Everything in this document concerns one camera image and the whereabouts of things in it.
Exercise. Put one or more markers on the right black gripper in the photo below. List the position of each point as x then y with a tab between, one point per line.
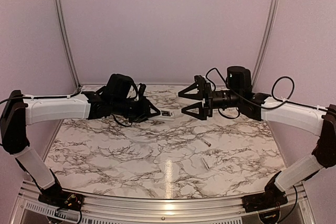
205	111

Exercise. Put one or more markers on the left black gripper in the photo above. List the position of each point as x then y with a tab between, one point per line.
144	110

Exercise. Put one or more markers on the white remote control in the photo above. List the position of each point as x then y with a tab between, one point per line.
165	116

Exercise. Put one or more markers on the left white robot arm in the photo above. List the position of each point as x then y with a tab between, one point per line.
120	96

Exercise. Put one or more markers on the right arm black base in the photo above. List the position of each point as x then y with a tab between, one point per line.
271	197

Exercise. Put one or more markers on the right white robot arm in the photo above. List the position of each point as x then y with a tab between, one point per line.
319	121

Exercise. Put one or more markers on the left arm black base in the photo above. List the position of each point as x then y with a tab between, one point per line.
56	196

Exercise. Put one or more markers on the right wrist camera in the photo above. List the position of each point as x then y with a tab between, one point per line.
201	81

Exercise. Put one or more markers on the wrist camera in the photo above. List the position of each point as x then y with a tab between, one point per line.
201	81
136	91

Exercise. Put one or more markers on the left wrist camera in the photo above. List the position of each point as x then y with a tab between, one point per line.
136	91

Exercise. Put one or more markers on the right aluminium frame post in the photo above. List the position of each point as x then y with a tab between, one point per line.
265	39

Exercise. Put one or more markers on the aluminium frame post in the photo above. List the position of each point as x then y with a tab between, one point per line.
66	43
265	39

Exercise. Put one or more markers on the front aluminium frame rail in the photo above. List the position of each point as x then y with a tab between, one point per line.
109	209

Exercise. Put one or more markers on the left aluminium frame post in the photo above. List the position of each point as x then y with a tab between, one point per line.
66	43

